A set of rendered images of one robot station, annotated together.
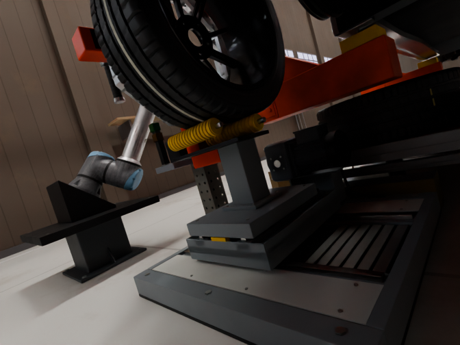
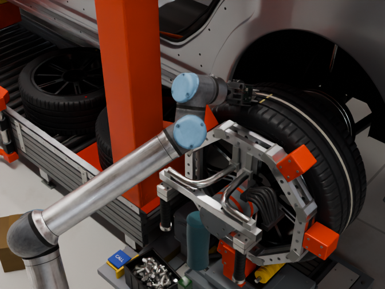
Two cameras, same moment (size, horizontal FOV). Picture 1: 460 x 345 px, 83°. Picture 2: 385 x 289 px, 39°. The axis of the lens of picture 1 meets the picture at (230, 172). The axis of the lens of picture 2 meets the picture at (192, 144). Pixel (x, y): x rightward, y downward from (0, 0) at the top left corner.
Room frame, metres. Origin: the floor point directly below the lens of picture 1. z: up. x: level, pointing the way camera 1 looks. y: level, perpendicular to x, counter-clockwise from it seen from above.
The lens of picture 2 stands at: (1.31, 1.49, 2.24)
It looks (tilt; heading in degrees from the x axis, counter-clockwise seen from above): 39 degrees down; 267
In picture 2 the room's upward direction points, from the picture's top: straight up
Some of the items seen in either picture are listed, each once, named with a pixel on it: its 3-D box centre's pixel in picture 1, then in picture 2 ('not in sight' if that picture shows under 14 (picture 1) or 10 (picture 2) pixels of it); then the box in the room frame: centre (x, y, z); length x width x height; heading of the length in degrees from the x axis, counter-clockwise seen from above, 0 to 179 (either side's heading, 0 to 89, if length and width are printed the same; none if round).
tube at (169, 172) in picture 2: not in sight; (202, 161); (1.21, 0.09, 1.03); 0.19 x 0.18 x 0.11; 44
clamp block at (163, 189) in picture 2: not in sight; (171, 187); (1.31, 0.09, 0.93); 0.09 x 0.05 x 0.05; 44
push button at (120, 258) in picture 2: not in sight; (119, 260); (1.53, 0.03, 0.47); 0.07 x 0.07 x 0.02; 44
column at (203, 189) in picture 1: (213, 196); not in sight; (1.43, 0.13, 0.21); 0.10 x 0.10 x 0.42; 44
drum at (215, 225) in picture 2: not in sight; (232, 206); (1.10, 0.12, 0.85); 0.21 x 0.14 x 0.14; 44
